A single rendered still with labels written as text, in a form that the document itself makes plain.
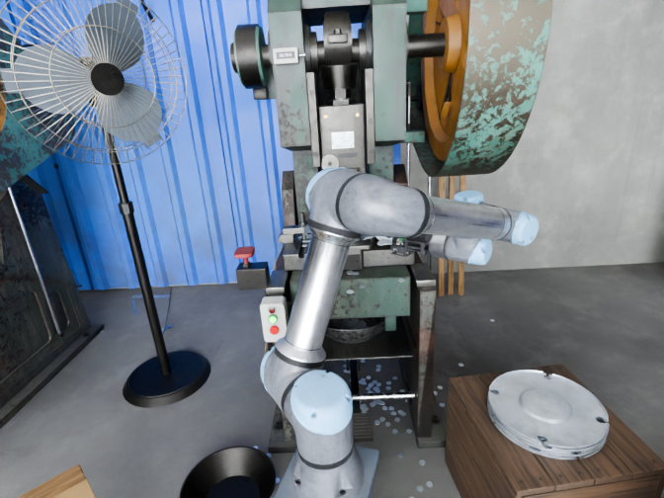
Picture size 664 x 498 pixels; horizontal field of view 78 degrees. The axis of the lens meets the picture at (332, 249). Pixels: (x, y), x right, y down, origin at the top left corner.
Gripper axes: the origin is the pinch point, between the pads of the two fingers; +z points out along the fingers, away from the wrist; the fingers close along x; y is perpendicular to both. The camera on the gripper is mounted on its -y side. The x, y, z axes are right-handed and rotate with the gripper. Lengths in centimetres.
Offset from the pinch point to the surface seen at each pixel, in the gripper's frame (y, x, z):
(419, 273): -7.2, 14.8, -10.4
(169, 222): -28, 27, 180
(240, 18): -67, -86, 128
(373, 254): -3.5, 9.6, 4.6
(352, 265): 3.5, 11.8, 8.8
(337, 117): -2.6, -35.4, 15.2
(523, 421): 11, 41, -49
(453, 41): -25, -54, -13
